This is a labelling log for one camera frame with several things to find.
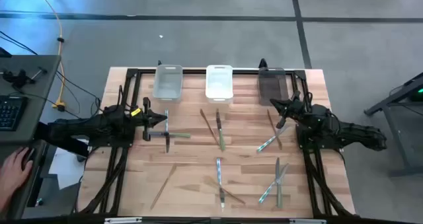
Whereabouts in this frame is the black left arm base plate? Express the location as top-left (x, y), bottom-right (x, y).
top-left (88, 137), bottom-right (135, 149)

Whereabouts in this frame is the white plastic bin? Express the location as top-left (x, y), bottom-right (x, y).
top-left (205, 64), bottom-right (234, 104)

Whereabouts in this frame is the pale grey plastic bin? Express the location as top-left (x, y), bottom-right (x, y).
top-left (152, 64), bottom-right (184, 103)

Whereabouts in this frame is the black aluminium table frame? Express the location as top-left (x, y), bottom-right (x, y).
top-left (76, 67), bottom-right (357, 218)

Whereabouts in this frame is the green handle cutlery piece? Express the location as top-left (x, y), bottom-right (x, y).
top-left (148, 131), bottom-right (192, 139)

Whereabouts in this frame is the teal patterned handle cutlery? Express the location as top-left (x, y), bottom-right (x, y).
top-left (256, 126), bottom-right (289, 153)
top-left (257, 163), bottom-right (290, 204)

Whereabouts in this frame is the white paper sheet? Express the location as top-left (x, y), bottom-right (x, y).
top-left (48, 147), bottom-right (89, 191)

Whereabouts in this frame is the silver bracket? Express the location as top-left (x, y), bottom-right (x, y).
top-left (289, 218), bottom-right (327, 224)
top-left (104, 217), bottom-right (143, 224)

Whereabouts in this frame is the yellow cable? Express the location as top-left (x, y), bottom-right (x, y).
top-left (32, 0), bottom-right (67, 112)

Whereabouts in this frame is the grey office desk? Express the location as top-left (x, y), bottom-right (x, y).
top-left (0, 54), bottom-right (63, 220)

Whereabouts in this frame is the black desk foot bar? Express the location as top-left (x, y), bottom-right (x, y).
top-left (32, 121), bottom-right (91, 158)

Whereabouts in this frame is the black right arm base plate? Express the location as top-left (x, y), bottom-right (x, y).
top-left (295, 123), bottom-right (344, 151)

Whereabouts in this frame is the green handle table knife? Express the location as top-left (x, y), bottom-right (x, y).
top-left (274, 157), bottom-right (284, 209)
top-left (215, 108), bottom-right (226, 152)

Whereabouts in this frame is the person's hand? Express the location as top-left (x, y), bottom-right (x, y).
top-left (0, 146), bottom-right (34, 212)

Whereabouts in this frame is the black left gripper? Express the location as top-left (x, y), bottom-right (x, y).
top-left (126, 97), bottom-right (168, 142)

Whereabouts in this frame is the black mount clamp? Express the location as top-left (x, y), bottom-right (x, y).
top-left (1, 66), bottom-right (48, 89)

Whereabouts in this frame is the black device green light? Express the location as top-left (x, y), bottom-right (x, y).
top-left (408, 84), bottom-right (423, 102)

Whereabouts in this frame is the dark grey plastic bin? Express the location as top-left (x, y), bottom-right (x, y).
top-left (257, 67), bottom-right (289, 106)

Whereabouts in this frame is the dark grey side table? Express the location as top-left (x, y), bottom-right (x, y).
top-left (363, 71), bottom-right (423, 178)

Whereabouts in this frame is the wooden chopstick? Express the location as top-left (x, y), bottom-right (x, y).
top-left (266, 109), bottom-right (284, 151)
top-left (149, 163), bottom-right (178, 211)

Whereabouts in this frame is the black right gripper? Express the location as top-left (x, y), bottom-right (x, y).
top-left (270, 91), bottom-right (307, 130)

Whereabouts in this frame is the black floor cable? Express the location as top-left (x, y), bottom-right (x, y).
top-left (0, 34), bottom-right (34, 54)
top-left (54, 70), bottom-right (103, 118)
top-left (0, 30), bottom-right (39, 56)

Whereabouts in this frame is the black computer keyboard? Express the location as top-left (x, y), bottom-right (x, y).
top-left (0, 95), bottom-right (29, 132)

